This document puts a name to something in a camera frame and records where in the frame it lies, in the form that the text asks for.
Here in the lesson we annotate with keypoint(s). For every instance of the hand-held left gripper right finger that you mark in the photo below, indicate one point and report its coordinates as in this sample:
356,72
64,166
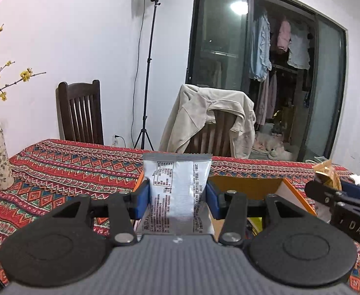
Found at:
212,201

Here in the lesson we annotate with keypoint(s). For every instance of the black framed sliding glass door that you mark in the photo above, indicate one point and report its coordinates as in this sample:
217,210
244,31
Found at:
220,21

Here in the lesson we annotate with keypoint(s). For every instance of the light blue hanging shirt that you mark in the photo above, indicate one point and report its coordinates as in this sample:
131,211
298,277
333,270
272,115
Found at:
259,49

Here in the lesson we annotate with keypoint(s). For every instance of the red orange cardboard box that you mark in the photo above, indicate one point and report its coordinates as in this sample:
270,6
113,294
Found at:
247,184

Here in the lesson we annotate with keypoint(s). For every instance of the pink hanging garment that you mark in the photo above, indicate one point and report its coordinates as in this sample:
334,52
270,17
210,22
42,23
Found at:
283,37

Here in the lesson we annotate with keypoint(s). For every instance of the pale pink hanging garments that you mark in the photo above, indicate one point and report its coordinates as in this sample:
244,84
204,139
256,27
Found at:
270,98

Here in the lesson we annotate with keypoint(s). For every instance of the silver packet with label table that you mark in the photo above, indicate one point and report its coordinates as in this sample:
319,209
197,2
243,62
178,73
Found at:
180,184

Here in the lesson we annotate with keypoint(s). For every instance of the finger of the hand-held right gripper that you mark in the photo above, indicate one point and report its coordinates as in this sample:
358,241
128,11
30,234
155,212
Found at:
353,190
321,192

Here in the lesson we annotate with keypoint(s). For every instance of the white hanging shirt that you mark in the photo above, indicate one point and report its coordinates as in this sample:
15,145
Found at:
298,49

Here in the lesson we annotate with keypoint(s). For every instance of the yellow flower branches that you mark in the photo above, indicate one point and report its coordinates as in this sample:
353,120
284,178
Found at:
26,75

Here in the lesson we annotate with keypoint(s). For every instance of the dark wooden chair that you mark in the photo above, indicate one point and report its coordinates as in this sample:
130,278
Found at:
64,113

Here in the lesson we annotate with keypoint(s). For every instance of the white fluffy bundle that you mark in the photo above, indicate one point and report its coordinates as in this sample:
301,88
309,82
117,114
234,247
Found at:
275,150

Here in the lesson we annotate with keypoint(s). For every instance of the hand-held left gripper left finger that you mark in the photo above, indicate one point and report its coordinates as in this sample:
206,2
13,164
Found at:
142,199

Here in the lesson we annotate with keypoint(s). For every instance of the beige jacket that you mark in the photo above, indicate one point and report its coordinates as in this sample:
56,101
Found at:
186,113

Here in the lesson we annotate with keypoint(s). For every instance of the brown wooden chair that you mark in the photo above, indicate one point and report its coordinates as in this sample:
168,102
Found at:
210,135

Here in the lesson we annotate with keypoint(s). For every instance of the orange gold snack packet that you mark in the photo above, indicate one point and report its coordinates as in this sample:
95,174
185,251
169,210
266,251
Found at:
327,172

